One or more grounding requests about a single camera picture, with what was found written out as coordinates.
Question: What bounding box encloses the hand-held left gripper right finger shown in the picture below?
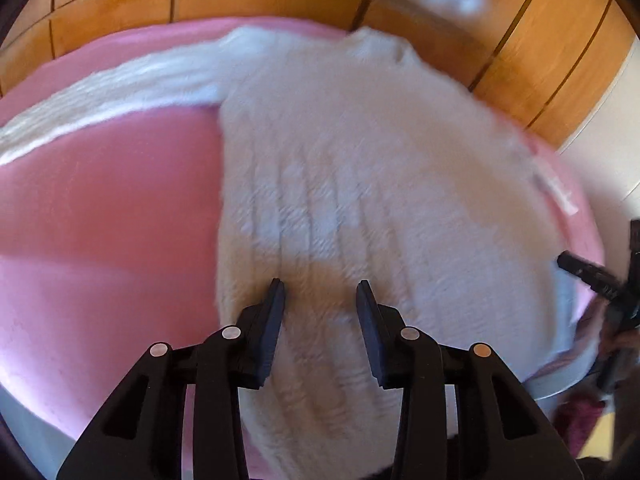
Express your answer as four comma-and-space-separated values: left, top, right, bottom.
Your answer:
355, 280, 585, 480

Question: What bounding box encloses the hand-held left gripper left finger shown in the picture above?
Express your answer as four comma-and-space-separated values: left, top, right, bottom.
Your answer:
56, 278, 287, 480

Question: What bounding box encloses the white knit sweater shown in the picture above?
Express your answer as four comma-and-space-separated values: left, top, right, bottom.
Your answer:
0, 25, 583, 480

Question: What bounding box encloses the white mattress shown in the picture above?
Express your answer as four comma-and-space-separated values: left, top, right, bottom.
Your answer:
0, 345, 603, 480

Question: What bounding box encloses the maroon garment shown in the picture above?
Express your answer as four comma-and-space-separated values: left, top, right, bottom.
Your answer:
550, 390, 618, 461

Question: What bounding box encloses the pink bedspread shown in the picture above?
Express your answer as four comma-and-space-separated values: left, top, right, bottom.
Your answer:
0, 17, 608, 480

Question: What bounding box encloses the wooden wardrobe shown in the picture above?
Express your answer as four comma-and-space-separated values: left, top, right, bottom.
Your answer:
0, 0, 640, 148

